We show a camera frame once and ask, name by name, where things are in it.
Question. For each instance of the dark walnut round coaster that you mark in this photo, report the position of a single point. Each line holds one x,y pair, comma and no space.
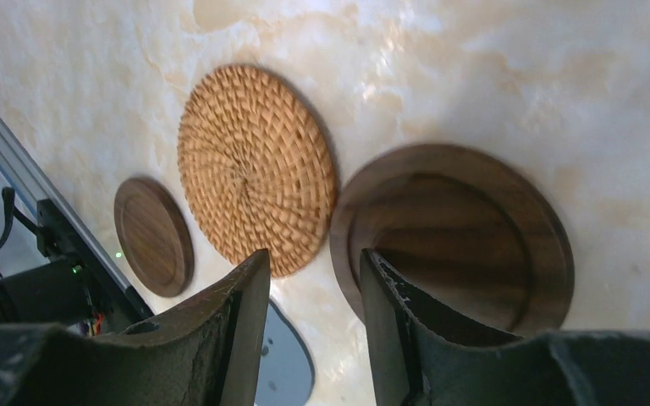
463,227

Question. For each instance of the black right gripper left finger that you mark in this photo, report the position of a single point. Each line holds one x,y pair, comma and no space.
204,351

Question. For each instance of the grey smiley silicone coaster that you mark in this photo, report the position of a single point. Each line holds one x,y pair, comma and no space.
286,371

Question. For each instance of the aluminium frame rail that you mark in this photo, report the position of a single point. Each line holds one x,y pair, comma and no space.
39,196

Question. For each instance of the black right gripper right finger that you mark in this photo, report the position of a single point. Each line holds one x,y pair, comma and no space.
422,352

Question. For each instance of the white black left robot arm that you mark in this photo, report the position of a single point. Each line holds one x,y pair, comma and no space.
73,288

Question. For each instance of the walnut grooved round coaster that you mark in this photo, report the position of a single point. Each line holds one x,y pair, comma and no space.
154,236

